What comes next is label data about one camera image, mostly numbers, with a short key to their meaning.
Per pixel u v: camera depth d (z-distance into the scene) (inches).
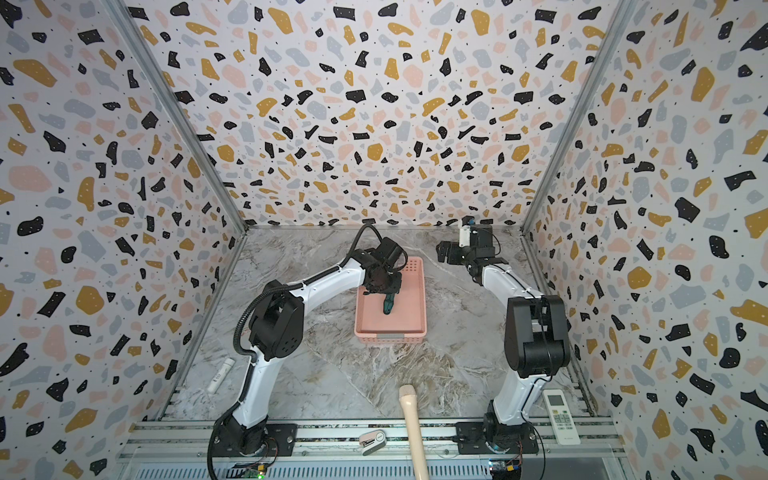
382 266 28.9
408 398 30.7
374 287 32.8
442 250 34.6
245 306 38.7
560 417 30.1
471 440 28.8
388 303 36.7
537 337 19.5
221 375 32.4
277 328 21.5
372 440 28.8
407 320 37.7
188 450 28.5
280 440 28.9
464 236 34.5
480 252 29.6
